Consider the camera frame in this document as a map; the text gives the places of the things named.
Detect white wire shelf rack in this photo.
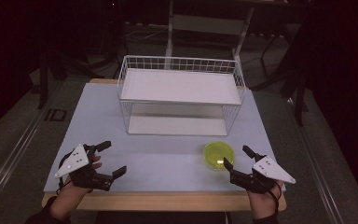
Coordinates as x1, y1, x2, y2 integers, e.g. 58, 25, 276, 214
117, 54, 247, 137

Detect person's right hand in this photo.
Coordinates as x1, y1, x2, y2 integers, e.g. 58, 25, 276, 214
247, 180, 285, 222

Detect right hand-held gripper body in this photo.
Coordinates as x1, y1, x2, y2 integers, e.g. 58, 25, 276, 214
228, 154, 296, 195

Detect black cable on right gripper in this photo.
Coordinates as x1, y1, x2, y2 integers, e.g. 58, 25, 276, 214
267, 181, 283, 216

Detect person's left hand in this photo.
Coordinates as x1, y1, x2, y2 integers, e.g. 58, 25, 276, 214
49, 154, 103, 221

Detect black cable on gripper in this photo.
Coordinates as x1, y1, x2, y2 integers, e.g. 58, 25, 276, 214
267, 181, 283, 216
57, 153, 76, 191

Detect black stand legs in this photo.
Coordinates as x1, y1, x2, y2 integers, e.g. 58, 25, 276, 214
250, 18, 311, 127

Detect yellow-green translucent bowl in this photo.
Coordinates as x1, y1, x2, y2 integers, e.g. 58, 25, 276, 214
203, 141, 236, 171

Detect white metal stand frame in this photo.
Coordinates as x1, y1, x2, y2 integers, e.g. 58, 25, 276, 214
163, 0, 255, 70

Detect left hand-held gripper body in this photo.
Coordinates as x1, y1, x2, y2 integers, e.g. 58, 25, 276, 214
54, 143, 114, 192

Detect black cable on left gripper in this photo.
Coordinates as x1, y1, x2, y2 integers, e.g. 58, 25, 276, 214
57, 153, 76, 191

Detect light blue table mat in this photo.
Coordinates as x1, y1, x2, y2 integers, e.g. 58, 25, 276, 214
43, 82, 278, 193

